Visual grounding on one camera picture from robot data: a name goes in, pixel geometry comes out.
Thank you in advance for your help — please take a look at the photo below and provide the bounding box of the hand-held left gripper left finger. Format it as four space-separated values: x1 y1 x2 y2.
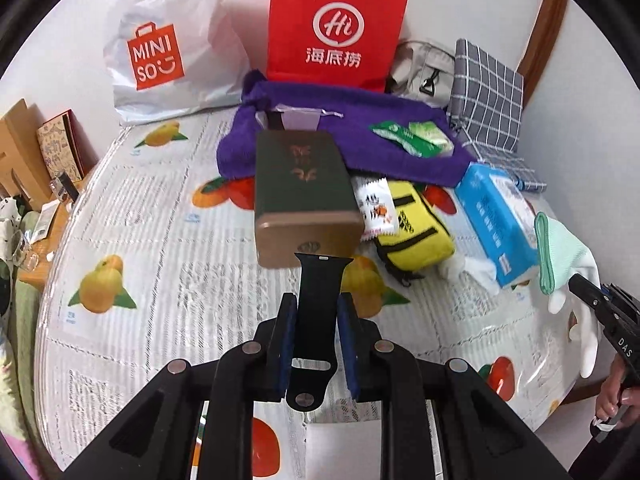
65 292 301 480

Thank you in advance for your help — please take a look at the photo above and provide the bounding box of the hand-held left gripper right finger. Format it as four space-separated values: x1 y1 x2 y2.
336 292 571 480

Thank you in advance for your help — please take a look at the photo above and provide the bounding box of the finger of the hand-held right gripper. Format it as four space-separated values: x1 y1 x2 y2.
569 272 609 312
602 282 629 307

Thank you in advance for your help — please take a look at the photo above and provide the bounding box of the white glove green cuff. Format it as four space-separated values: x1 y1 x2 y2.
534 211 601 378

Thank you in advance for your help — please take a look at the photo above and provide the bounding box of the black watch strap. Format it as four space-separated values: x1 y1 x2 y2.
284 252 356 413

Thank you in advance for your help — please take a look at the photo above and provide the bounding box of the yellow zip pouch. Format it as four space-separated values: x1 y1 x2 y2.
372 180 456 286

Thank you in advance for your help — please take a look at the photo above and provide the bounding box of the white snack packet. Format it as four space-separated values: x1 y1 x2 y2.
352 178 398 242

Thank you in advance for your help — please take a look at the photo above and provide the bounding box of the light green tissue packet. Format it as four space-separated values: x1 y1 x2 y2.
407 121 456 157

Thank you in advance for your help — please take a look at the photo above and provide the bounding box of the dark green wipes packet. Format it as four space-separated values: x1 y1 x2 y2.
370 121 426 157

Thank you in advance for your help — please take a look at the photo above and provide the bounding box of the translucent small plastic bag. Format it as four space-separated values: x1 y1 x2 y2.
255 104 346 133

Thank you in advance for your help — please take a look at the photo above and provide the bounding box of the purple fabric storage bag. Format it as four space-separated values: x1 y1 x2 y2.
216 70 473 188

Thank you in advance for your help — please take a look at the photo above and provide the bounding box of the person's right hand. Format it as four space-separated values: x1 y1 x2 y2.
595 360 640 422

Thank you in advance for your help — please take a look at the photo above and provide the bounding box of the blue tissue pack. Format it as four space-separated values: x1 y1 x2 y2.
455 162 543 288

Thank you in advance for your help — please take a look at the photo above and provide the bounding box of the dark green tin box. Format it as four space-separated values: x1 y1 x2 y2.
254 130 365 268

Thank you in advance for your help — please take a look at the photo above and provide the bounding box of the fruit print tablecloth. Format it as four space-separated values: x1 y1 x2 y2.
32 105 598 471

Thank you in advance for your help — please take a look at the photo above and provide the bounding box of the grey checked cushion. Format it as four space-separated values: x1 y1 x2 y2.
446 37 548 193

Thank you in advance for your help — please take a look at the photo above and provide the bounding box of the wooden bedside table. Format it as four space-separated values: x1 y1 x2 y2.
17 175 93 291

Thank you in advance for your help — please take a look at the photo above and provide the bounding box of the small black device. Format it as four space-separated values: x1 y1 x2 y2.
50 171 83 203

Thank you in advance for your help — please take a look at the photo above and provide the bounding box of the clear glass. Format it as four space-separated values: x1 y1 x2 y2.
10 230 41 271

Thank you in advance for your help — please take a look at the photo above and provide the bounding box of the beige backpack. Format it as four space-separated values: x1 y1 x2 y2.
386 40 458 108

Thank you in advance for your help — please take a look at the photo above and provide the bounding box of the patterned gift box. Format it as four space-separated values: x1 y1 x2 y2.
36 110 98 183

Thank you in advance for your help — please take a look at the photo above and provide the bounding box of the white plastic shopping bag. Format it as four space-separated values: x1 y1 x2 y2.
102 0 251 126

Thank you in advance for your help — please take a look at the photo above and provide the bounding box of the red paper bag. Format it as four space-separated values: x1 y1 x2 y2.
265 0 412 93

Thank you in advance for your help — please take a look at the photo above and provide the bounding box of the wooden headboard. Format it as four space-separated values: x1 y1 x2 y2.
0 99 46 201

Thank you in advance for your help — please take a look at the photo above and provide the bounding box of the wooden door frame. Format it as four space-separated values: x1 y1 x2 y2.
517 0 568 91

